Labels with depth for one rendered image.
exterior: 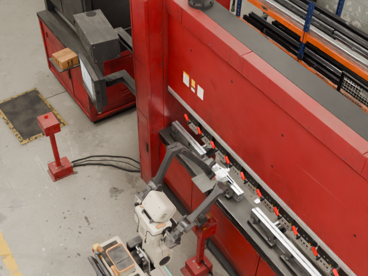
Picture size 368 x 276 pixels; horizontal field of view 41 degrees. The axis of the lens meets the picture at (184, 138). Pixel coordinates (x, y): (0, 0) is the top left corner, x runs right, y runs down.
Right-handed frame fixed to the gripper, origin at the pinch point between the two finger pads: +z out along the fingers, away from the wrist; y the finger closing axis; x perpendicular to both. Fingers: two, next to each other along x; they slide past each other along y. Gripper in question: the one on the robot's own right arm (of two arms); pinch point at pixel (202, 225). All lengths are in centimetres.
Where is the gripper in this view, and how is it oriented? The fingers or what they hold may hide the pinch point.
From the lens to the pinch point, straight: 414.8
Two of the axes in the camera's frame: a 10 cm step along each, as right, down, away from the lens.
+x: -5.7, -5.9, 5.7
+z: 1.8, 5.9, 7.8
